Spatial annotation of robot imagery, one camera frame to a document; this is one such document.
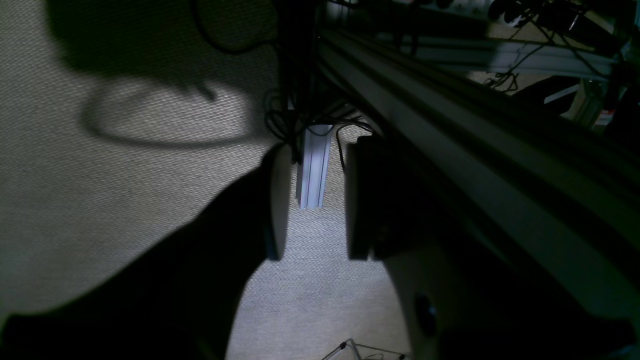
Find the aluminium table frame rail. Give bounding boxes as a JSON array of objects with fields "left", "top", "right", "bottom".
[{"left": 317, "top": 30, "right": 639, "bottom": 321}]

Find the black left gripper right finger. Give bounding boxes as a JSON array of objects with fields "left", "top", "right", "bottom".
[{"left": 345, "top": 136, "right": 639, "bottom": 360}]

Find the aluminium frame leg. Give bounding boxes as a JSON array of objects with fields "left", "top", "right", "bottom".
[{"left": 295, "top": 124, "right": 333, "bottom": 209}]

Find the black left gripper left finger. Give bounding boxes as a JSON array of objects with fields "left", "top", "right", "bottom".
[{"left": 1, "top": 144, "right": 291, "bottom": 360}]

